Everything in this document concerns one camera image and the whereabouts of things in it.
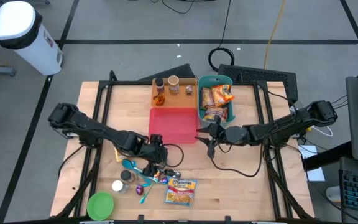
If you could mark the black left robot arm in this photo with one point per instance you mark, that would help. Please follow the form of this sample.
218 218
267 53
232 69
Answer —
104 135

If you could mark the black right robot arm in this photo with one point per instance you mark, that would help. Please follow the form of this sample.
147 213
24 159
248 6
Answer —
284 129

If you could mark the blue Maruchan beef ramen packet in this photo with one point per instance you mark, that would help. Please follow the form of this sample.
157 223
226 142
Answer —
180 193

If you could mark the black lidded glass jar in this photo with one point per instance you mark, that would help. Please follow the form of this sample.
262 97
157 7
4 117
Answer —
126 175

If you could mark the shiny silver metal spoon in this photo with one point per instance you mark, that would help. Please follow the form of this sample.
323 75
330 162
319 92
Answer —
177 174

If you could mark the tan lidded food jar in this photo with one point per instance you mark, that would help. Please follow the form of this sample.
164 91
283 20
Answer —
173 84

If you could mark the black metal rig frame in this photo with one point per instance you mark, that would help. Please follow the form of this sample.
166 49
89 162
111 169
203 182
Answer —
129 83

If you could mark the white lidded glass jar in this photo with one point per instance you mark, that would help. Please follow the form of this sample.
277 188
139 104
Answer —
117 185

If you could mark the bright orange snack bag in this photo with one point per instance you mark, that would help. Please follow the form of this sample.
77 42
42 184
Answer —
223 94

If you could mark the orange plastic tray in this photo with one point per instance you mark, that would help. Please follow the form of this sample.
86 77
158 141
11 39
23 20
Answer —
182 101

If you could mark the purple iridescent metal spoon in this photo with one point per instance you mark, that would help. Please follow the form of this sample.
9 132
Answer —
139 189

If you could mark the teal plastic bin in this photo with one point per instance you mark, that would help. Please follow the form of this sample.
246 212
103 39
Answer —
205 80

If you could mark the white paper sheet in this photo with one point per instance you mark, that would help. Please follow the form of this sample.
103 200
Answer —
317 175

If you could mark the green pink chips bag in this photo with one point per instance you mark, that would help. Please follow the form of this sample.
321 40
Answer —
206 98

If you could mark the white computer mouse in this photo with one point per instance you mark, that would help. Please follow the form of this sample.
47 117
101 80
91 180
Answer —
332 193

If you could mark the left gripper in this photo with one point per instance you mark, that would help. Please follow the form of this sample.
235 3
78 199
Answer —
154 154

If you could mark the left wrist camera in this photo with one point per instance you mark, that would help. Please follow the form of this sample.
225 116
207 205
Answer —
156 139

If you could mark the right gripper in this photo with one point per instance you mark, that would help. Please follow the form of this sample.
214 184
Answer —
235 136

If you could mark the white trash can black liner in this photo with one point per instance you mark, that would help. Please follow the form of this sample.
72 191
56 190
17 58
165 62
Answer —
14 18

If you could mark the red plastic bin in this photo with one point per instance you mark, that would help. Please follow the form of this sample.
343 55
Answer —
172 124

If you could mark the black desk leg bar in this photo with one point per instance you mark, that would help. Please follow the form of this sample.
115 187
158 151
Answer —
328 155

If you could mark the green plastic bowl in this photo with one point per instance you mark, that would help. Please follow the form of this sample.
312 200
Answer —
100 206

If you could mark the black table edge clamp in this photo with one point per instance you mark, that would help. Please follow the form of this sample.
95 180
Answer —
140 218
227 219

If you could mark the purple labelled black-lid jar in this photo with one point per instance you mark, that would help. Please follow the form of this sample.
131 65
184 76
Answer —
158 84

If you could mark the small clear spice jar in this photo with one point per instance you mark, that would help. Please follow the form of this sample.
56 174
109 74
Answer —
189 89

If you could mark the gold metal spoon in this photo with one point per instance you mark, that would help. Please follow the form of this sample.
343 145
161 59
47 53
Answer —
157 176

